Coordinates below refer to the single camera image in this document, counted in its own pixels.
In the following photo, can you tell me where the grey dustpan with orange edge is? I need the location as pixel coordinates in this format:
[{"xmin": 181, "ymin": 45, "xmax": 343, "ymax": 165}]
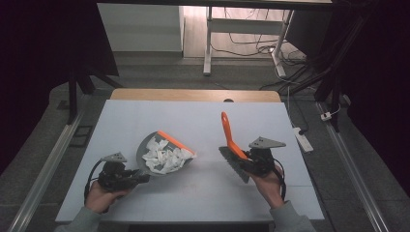
[{"xmin": 135, "ymin": 130, "xmax": 198, "ymax": 177}]

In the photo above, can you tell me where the person's right hand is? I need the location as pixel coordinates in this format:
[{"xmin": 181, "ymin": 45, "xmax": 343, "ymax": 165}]
[{"xmin": 249, "ymin": 163, "xmax": 286, "ymax": 210}]

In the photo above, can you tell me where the wooden table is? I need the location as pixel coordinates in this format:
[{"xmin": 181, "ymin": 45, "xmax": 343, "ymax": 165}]
[{"xmin": 109, "ymin": 88, "xmax": 282, "ymax": 103}]

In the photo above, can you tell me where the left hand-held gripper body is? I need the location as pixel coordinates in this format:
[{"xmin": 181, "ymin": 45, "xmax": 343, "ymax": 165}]
[{"xmin": 97, "ymin": 152, "xmax": 140, "ymax": 193}]

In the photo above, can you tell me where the black metal stand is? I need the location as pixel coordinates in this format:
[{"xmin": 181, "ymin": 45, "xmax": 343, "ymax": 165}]
[
  {"xmin": 66, "ymin": 66, "xmax": 125, "ymax": 126},
  {"xmin": 278, "ymin": 13, "xmax": 371, "ymax": 133}
]

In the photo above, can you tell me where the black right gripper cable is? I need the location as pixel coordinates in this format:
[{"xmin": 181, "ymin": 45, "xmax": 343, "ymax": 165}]
[{"xmin": 273, "ymin": 157, "xmax": 288, "ymax": 202}]

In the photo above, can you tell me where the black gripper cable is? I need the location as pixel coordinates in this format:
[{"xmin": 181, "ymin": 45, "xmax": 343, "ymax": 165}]
[
  {"xmin": 273, "ymin": 157, "xmax": 288, "ymax": 202},
  {"xmin": 83, "ymin": 159, "xmax": 104, "ymax": 205}
]

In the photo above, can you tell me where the black floor bracket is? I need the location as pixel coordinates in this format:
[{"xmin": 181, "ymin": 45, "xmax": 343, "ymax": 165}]
[{"xmin": 69, "ymin": 125, "xmax": 95, "ymax": 149}]

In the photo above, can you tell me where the person's left hand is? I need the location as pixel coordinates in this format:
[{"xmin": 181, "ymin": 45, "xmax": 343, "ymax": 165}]
[{"xmin": 83, "ymin": 180, "xmax": 132, "ymax": 215}]

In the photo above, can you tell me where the pile of white paper scraps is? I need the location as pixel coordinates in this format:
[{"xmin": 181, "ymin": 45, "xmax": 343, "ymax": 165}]
[{"xmin": 141, "ymin": 137, "xmax": 197, "ymax": 175}]

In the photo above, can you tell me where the white power strip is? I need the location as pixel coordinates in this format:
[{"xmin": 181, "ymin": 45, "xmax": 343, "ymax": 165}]
[{"xmin": 292, "ymin": 127, "xmax": 314, "ymax": 154}]

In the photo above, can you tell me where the tangle of floor cables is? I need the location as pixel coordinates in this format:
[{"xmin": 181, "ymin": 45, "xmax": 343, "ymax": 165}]
[{"xmin": 211, "ymin": 7, "xmax": 310, "ymax": 93}]

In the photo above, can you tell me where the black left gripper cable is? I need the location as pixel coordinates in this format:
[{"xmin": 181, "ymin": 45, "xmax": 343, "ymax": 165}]
[{"xmin": 83, "ymin": 159, "xmax": 104, "ymax": 205}]

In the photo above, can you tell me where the white metal desk frame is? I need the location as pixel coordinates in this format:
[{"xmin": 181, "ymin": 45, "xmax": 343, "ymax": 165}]
[{"xmin": 202, "ymin": 6, "xmax": 295, "ymax": 78}]

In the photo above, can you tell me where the aluminium rail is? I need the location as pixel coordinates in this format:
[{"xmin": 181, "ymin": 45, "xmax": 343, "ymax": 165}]
[
  {"xmin": 6, "ymin": 93, "xmax": 93, "ymax": 232},
  {"xmin": 314, "ymin": 101, "xmax": 391, "ymax": 232}
]

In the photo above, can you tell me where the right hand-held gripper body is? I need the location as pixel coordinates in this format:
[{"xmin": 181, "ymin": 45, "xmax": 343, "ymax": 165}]
[{"xmin": 247, "ymin": 136, "xmax": 287, "ymax": 178}]

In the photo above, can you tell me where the grey brush with orange handle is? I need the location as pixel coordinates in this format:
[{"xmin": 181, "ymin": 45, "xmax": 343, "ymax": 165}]
[{"xmin": 218, "ymin": 111, "xmax": 251, "ymax": 185}]

